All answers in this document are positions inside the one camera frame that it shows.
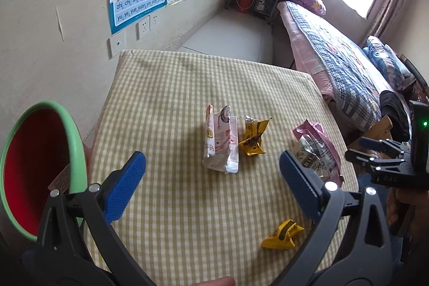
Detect pink purple snack bag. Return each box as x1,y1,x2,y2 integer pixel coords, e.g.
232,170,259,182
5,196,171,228
292,120,343,187

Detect small yellow wrapper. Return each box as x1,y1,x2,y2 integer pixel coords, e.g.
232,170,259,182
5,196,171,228
260,219,305,250

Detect yellow black candy wrapper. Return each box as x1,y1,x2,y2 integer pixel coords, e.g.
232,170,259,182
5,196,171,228
239,116,271,157

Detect white strawberry Pocky bag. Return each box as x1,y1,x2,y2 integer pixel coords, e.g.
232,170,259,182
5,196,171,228
202,105,239,174

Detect person's right hand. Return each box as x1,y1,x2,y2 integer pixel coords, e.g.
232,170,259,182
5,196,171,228
386,188,428,242

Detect wooden chair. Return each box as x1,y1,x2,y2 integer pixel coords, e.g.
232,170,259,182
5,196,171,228
347,116,393,158

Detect black clothing on bed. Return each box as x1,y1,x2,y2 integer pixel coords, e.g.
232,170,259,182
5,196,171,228
380,90,410,142

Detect blue floral pillow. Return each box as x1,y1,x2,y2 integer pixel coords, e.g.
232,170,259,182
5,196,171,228
363,36,415,91

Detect red bin with green rim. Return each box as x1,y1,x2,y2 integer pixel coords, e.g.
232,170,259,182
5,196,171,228
1,101,88,242

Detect bed with plaid quilt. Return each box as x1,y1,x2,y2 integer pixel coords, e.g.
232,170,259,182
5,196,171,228
277,1,412,137

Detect checkered beige table cushion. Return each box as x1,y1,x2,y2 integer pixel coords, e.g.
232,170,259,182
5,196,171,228
83,49,359,286

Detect small red bucket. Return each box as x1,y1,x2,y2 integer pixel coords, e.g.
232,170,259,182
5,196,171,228
238,0,253,14

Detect white single wall outlet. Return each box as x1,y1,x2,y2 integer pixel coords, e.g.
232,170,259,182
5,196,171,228
108,31,127,58

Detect white double wall socket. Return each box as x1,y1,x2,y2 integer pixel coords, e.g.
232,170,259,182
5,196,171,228
136,14,158,40

